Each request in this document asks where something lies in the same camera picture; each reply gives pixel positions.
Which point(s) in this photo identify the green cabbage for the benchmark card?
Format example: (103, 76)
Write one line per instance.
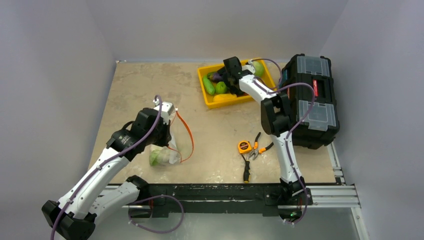
(259, 69)

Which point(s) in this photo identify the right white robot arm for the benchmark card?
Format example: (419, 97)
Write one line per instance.
(276, 117)

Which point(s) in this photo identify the green lime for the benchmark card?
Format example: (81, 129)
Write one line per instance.
(221, 88)

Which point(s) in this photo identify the light green cucumber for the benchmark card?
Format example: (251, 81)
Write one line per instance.
(208, 86)

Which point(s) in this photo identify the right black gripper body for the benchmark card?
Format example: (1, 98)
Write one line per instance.
(226, 75)

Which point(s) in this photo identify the clear orange zip bag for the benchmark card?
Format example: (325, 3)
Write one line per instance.
(173, 143)

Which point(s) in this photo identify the orange handled pliers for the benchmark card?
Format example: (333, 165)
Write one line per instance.
(256, 151)

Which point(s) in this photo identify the black yellow screwdriver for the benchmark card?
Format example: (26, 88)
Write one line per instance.
(246, 172)

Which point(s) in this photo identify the yellow plastic tray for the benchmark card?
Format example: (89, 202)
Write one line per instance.
(208, 99)

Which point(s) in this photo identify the purple eggplant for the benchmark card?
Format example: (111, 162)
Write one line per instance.
(213, 76)

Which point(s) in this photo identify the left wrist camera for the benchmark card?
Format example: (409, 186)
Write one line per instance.
(164, 108)

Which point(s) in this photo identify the white cauliflower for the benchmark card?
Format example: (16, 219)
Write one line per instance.
(163, 156)

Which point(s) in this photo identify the yellow tape measure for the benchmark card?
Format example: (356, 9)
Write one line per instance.
(244, 147)

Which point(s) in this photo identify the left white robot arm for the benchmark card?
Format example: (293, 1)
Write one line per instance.
(76, 214)

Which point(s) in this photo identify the black toolbox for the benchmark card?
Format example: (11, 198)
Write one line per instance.
(314, 104)

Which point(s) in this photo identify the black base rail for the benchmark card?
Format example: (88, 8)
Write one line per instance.
(158, 200)

